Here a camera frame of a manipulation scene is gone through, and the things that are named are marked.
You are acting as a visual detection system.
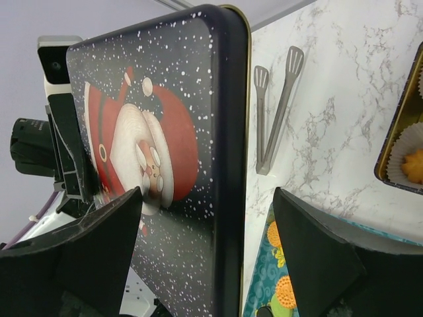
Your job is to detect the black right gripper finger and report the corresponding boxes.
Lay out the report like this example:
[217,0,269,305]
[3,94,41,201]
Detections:
[273,188,422,316]
[1,188,143,316]
[75,151,100,203]

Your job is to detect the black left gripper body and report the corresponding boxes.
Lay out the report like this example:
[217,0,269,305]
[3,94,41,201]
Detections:
[46,92,86,198]

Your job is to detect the gold tin lid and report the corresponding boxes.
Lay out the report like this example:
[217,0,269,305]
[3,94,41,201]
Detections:
[66,5,251,316]

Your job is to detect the orange swirl flower cookie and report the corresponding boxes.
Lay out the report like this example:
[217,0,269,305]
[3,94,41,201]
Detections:
[401,151,422,184]

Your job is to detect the silver metal tongs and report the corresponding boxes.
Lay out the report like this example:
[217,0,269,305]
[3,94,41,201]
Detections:
[252,46,305,176]

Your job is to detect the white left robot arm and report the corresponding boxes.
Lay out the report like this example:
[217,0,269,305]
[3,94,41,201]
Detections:
[1,94,159,316]

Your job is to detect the teal floral serving tray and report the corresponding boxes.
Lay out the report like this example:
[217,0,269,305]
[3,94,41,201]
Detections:
[244,203,420,316]

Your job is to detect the green sandwich cookie lower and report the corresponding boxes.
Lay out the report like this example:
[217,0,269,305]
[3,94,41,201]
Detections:
[270,294,298,317]

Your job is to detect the black sandwich cookie lower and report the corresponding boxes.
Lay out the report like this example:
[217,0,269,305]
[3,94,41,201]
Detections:
[256,306,273,317]

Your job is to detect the square cookie tin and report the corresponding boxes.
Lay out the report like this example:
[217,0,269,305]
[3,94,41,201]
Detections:
[374,46,422,195]

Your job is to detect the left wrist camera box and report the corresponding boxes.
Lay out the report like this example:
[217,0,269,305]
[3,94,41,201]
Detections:
[37,35,83,97]

